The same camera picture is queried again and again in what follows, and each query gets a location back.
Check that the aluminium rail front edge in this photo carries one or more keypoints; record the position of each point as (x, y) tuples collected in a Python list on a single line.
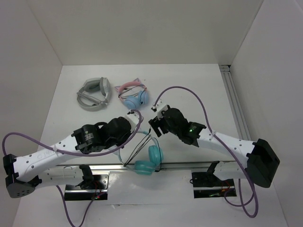
[(193, 166)]

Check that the teal cat-ear headphones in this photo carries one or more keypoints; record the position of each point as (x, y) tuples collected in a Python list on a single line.
[(147, 156)]

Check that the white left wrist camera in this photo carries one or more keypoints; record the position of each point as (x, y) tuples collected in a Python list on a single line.
[(134, 117)]

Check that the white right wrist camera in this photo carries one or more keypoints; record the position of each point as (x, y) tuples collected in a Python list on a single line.
[(159, 107)]

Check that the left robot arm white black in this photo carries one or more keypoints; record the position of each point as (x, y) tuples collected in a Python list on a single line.
[(40, 169)]

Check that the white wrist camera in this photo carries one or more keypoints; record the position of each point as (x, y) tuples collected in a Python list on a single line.
[(159, 107), (134, 117)]

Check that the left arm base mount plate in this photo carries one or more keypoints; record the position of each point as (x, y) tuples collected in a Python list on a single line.
[(97, 190)]

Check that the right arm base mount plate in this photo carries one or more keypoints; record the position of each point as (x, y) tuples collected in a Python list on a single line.
[(206, 185)]

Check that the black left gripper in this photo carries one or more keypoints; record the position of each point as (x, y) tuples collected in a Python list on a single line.
[(127, 134)]

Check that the grey white headphones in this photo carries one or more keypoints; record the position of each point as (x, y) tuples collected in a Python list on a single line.
[(95, 94)]

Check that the pink blue cat-ear headphones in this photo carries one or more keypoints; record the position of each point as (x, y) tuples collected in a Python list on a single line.
[(135, 100)]

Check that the aluminium rail right side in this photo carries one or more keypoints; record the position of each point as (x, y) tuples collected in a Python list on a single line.
[(237, 112)]

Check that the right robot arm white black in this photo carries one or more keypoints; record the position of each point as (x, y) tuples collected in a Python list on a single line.
[(255, 160)]

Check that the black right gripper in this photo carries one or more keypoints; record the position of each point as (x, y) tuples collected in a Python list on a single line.
[(155, 123)]

